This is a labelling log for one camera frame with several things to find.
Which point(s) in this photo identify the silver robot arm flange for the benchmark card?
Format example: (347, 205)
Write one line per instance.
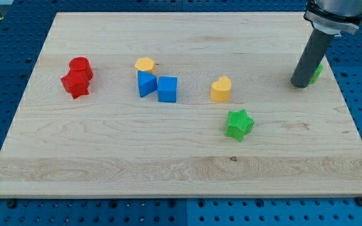
(334, 16)

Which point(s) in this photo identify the green star block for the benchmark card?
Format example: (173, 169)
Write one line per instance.
(238, 124)

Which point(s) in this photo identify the red star block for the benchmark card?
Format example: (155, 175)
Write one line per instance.
(76, 83)

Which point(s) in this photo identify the red circle block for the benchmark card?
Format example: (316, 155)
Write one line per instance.
(81, 64)

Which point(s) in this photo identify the green circle block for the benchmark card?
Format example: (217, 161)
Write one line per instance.
(316, 74)

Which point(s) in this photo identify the blue cube block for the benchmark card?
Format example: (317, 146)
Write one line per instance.
(167, 89)

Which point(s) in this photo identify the blue triangle block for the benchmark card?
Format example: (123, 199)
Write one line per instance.
(147, 83)

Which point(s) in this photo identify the yellow heart block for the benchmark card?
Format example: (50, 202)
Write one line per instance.
(221, 89)

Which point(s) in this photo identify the yellow hexagon block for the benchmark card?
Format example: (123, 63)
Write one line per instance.
(145, 64)

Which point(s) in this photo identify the light wooden board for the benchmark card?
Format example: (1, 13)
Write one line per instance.
(113, 143)

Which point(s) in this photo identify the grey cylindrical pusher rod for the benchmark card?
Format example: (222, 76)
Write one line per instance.
(311, 57)

